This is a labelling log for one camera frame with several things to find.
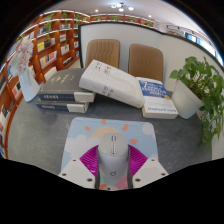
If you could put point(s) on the dark hardcover book gold print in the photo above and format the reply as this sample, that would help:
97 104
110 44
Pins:
61 83
53 107

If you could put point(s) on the white ceramic jug vase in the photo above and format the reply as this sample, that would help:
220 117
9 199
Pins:
29 88

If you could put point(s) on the orange wall shelf with plants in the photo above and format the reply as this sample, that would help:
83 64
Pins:
120 19

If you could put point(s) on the white partition panel dark frame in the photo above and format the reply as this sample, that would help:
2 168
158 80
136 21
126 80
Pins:
140 35

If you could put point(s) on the white computer mouse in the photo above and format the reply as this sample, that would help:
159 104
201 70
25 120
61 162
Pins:
112 156

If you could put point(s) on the green plant in white pot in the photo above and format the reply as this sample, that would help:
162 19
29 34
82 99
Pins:
186 98

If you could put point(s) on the pastel cloud print mouse pad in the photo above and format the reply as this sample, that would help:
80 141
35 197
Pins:
83 133

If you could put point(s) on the ceiling lights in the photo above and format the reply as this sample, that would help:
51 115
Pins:
120 6

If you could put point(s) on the white book blue cover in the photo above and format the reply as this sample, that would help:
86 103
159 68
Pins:
158 100

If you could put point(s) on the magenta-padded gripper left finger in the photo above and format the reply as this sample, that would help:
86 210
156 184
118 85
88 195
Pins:
75 171

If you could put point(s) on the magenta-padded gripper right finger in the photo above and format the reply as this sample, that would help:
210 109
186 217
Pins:
151 170

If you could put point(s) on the brown upholstered chair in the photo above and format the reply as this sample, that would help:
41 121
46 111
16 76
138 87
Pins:
146 61
103 53

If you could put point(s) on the thick white book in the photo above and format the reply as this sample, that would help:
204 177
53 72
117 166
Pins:
110 81

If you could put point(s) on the orange curved bookshelf unit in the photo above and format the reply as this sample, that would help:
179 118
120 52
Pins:
50 46

